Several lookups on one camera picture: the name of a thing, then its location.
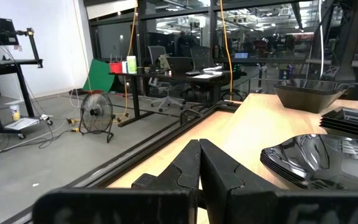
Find yellow hanging cable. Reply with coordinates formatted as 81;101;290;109
116;0;139;123

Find yellow floor extension cord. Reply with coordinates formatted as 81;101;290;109
66;116;130;133

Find white green canister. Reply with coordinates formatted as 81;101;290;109
126;55;137;75

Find black table frame rails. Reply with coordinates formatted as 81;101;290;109
178;108;205;126

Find dark round bowl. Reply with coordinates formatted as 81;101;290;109
259;157;329;191

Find grey office chair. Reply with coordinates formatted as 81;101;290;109
147;45;186;113

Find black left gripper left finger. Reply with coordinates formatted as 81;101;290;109
32;139;202;224

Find red box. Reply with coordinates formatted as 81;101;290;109
109;62;123;74

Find green board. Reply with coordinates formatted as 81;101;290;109
82;58;116;93

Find black floor fan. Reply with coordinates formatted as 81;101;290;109
79;92;117;144

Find orange hanging cable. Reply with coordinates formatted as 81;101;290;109
219;0;233;102

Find wooden shelf riser black frame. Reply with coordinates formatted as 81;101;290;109
107;92;358;224

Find black table edge rail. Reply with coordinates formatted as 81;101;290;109
1;101;244;224

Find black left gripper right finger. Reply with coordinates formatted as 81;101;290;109
199;138;358;224

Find black standing desk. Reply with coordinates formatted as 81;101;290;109
0;27;54;140

